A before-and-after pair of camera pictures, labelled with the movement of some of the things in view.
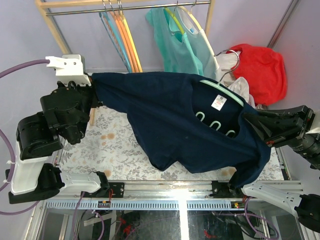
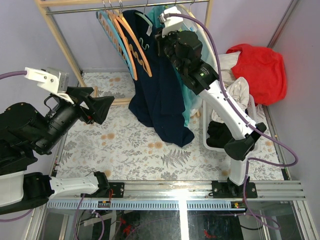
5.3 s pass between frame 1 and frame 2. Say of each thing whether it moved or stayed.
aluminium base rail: stayed
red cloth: stayed
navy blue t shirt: moved
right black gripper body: moved
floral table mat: stayed
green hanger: moved
